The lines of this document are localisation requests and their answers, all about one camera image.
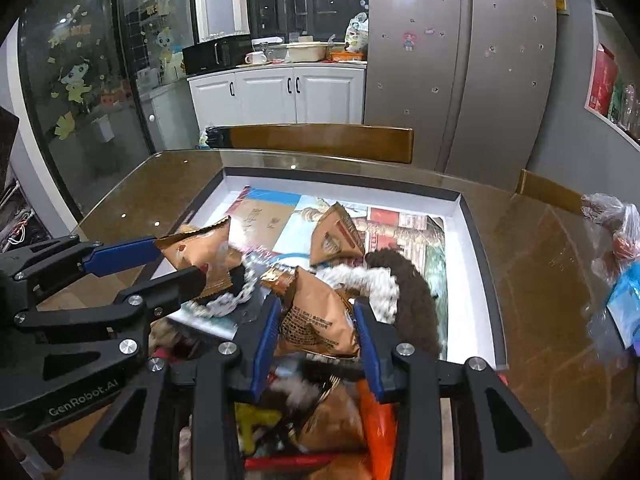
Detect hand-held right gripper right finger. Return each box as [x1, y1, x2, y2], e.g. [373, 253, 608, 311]
[351, 297, 576, 480]

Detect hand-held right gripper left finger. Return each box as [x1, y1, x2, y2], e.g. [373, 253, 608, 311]
[60, 297, 283, 480]

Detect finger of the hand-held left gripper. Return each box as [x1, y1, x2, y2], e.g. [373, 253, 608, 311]
[10, 265, 207, 387]
[0, 236, 163, 307]

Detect black scrunchie white lace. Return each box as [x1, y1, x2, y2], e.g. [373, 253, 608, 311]
[192, 252, 273, 317]

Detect brown crochet scrunchie lace trim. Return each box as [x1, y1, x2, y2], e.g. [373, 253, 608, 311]
[362, 249, 443, 361]

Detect black gift box white interior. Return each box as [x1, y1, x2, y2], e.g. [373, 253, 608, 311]
[150, 162, 508, 373]

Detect glass-topped wooden desktop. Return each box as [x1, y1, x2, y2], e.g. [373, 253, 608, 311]
[37, 149, 640, 480]

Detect white fluffy plush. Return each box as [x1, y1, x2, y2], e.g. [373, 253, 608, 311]
[272, 375, 321, 406]

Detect yellow item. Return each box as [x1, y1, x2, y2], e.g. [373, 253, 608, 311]
[235, 402, 283, 451]

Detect orange packet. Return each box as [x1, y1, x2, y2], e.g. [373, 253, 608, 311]
[357, 380, 396, 480]

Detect brown printed card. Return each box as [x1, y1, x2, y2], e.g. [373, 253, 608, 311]
[227, 199, 296, 253]

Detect red building printed card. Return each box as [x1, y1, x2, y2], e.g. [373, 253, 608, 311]
[367, 206, 446, 271]

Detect glass door with stickers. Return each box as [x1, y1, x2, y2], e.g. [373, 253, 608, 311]
[17, 0, 198, 211]

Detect blue printed card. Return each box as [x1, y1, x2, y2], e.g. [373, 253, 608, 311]
[270, 192, 351, 256]

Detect wooden chair back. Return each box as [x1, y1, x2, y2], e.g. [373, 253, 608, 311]
[207, 124, 415, 165]

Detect wooden chair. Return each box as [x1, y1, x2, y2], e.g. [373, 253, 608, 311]
[207, 124, 415, 165]
[515, 169, 586, 216]

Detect black microwave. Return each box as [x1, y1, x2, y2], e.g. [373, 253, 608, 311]
[181, 34, 252, 76]

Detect blue tissue pack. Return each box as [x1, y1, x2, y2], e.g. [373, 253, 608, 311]
[605, 260, 640, 351]

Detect cream plastic tub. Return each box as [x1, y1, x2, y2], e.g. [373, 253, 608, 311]
[286, 42, 331, 63]

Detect silver refrigerator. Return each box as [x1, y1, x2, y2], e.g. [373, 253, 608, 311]
[362, 0, 558, 193]

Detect clear plastic bag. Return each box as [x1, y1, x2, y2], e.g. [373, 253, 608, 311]
[582, 192, 640, 361]

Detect printed plastic bag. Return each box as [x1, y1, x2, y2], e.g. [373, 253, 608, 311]
[345, 11, 371, 53]

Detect dark kitchen window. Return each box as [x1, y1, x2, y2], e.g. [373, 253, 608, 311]
[252, 0, 371, 43]

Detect red gift box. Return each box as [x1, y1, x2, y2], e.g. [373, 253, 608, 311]
[587, 45, 618, 116]

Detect red and white cables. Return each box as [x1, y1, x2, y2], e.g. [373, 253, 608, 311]
[0, 180, 38, 253]

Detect wall shelf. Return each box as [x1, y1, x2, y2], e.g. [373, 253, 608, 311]
[582, 5, 640, 151]

